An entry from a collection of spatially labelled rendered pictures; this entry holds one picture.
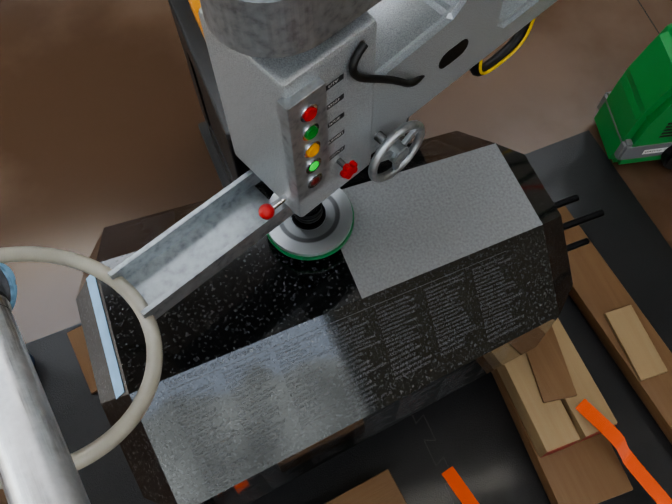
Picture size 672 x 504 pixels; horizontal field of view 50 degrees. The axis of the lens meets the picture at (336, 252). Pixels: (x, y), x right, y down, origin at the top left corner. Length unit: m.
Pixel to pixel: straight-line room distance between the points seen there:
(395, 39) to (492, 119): 1.73
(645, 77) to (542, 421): 1.28
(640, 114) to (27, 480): 2.39
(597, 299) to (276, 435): 1.34
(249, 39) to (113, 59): 2.33
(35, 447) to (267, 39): 0.62
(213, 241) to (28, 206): 1.64
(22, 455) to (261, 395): 0.85
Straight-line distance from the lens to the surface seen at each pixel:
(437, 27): 1.39
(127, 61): 3.34
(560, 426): 2.37
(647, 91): 2.82
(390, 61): 1.34
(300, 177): 1.27
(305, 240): 1.70
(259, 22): 1.03
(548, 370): 2.39
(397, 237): 1.76
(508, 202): 1.85
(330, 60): 1.14
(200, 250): 1.49
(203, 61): 2.26
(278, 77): 1.11
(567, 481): 2.44
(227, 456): 1.80
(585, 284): 2.67
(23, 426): 1.01
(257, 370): 1.70
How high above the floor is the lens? 2.42
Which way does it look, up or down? 64 degrees down
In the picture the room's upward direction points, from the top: 2 degrees counter-clockwise
